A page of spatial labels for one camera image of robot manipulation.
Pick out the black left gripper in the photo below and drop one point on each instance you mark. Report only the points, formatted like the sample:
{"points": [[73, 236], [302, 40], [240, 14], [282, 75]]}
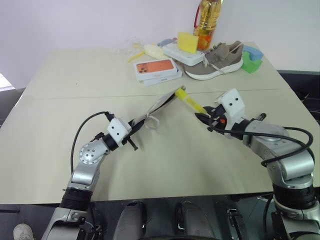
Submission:
{"points": [[130, 135]]}

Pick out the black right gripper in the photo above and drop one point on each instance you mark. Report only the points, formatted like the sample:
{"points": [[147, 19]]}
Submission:
{"points": [[220, 118]]}

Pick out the yellow highlighter pen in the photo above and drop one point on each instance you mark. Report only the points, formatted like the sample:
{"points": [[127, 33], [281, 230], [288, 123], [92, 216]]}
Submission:
{"points": [[188, 100]]}

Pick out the grid pattern zipper pouch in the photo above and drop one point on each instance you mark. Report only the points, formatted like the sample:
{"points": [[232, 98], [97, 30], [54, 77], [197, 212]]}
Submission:
{"points": [[160, 103]]}

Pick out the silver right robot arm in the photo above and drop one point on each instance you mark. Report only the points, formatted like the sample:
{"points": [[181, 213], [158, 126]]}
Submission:
{"points": [[282, 155]]}

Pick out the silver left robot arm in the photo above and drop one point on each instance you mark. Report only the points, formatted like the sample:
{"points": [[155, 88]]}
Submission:
{"points": [[83, 172]]}

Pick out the taupe sneaker with white sole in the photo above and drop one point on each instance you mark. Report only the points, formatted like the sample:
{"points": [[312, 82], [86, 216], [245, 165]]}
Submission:
{"points": [[217, 63]]}

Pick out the white phone box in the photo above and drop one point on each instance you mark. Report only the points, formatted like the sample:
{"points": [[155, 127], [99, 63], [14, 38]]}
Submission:
{"points": [[165, 79]]}

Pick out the white flat box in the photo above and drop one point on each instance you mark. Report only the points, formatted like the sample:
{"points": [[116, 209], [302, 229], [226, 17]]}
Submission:
{"points": [[182, 56]]}

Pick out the green sponge block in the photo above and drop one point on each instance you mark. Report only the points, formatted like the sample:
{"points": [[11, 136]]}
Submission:
{"points": [[250, 64]]}

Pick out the orange phone picture box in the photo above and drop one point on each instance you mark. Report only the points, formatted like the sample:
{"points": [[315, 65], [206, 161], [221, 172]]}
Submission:
{"points": [[155, 68]]}

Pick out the yellow sponge block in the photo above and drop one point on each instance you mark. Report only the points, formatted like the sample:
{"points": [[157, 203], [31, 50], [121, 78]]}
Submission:
{"points": [[187, 42]]}

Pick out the yellow stick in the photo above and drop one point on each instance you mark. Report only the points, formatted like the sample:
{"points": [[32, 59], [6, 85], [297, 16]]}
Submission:
{"points": [[135, 57]]}

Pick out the blue sponge block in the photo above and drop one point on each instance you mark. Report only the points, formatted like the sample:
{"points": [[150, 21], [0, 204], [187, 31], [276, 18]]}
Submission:
{"points": [[253, 53]]}

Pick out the cream yellow lumpy object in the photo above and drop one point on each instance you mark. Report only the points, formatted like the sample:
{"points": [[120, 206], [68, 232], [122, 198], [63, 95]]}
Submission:
{"points": [[155, 50]]}

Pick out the grey blue small object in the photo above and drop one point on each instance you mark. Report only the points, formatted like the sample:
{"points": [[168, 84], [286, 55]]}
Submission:
{"points": [[165, 42]]}

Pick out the dark rounded shape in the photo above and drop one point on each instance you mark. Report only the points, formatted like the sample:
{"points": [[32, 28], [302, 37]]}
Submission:
{"points": [[130, 222], [193, 220]]}

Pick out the yellow cooking oil bottle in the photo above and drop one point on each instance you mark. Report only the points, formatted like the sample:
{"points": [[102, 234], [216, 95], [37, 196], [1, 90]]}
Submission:
{"points": [[207, 22]]}

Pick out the black furniture beside table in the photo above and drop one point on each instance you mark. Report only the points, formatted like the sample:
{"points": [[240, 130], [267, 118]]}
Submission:
{"points": [[305, 92]]}

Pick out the grey person's shoe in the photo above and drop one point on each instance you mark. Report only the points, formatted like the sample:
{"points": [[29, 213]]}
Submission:
{"points": [[23, 232]]}

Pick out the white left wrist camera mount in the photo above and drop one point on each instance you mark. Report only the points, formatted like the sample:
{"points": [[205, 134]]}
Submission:
{"points": [[117, 130]]}

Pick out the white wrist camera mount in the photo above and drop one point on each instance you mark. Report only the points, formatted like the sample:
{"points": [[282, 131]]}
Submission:
{"points": [[117, 130], [232, 105]]}

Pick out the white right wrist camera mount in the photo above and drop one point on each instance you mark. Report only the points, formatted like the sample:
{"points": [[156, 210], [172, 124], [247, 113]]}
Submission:
{"points": [[232, 105]]}

